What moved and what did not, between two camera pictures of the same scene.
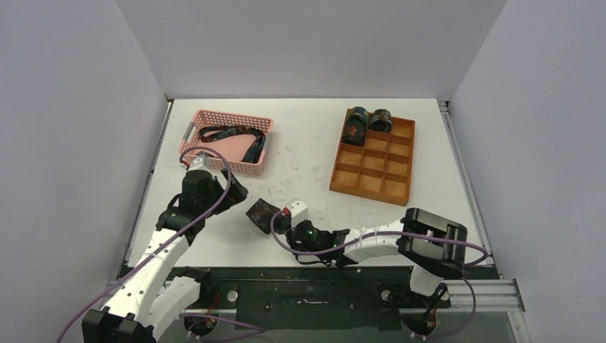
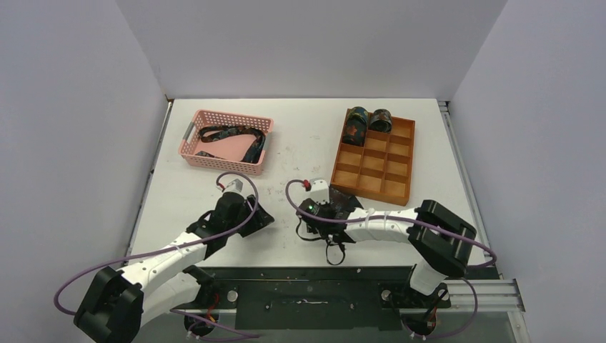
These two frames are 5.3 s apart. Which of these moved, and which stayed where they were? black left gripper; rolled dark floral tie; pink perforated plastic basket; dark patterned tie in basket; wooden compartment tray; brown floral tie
Moved: brown floral tie; black left gripper
Stayed: pink perforated plastic basket; dark patterned tie in basket; wooden compartment tray; rolled dark floral tie
